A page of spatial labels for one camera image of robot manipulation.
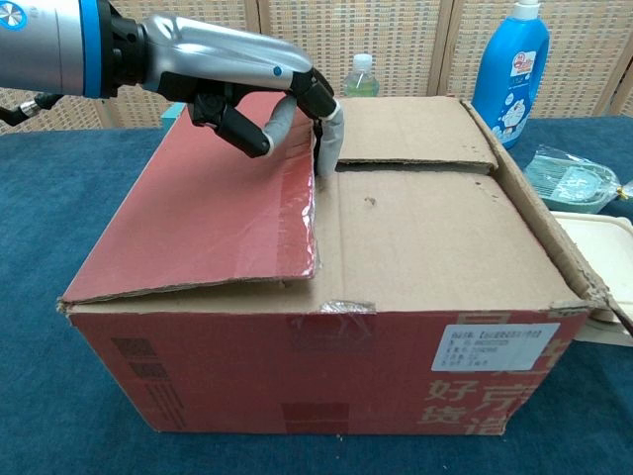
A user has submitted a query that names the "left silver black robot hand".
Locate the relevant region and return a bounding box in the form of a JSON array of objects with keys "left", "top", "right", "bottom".
[{"left": 111, "top": 13, "right": 345, "bottom": 179}]

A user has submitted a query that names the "red printed cardboard box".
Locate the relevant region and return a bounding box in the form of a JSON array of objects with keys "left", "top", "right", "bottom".
[{"left": 57, "top": 92, "right": 633, "bottom": 437}]

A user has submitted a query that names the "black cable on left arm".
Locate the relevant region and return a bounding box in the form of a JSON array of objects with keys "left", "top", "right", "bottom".
[{"left": 0, "top": 92, "right": 64, "bottom": 126}]

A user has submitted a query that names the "beige lidded food container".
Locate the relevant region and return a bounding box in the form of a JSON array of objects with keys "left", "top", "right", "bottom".
[{"left": 547, "top": 209, "right": 633, "bottom": 346}]

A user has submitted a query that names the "blue pump detergent bottle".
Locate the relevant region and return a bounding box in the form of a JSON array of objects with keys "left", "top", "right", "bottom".
[{"left": 471, "top": 0, "right": 552, "bottom": 151}]

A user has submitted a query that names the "teal product box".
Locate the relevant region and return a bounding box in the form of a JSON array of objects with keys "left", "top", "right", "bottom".
[{"left": 160, "top": 102, "right": 188, "bottom": 132}]

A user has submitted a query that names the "clear bottle with green label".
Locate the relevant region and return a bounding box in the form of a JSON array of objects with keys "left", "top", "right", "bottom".
[{"left": 343, "top": 52, "right": 382, "bottom": 99}]

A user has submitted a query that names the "blue table cloth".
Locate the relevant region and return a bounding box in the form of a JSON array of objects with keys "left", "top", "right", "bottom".
[{"left": 0, "top": 115, "right": 633, "bottom": 475}]

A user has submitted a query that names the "woven wooden folding screen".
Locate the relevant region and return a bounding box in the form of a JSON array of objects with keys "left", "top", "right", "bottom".
[{"left": 0, "top": 0, "right": 633, "bottom": 136}]

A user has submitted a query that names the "green dustpan set in bag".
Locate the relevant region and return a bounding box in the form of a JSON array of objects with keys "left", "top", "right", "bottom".
[{"left": 522, "top": 143, "right": 633, "bottom": 216}]

